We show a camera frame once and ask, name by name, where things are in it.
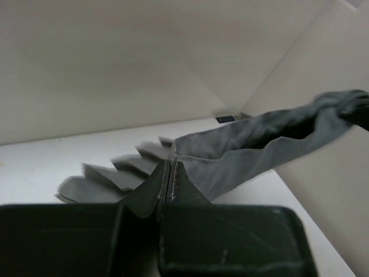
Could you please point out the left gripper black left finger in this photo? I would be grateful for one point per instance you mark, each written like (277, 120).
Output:
(116, 239)

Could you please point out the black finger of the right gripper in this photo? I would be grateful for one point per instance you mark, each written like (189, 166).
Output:
(356, 112)

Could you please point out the right blue corner label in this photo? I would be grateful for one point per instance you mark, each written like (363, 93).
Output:
(225, 119)

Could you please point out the grey pleated skirt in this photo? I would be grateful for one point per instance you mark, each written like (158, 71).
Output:
(219, 160)

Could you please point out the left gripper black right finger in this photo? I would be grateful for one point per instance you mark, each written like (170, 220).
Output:
(198, 238)

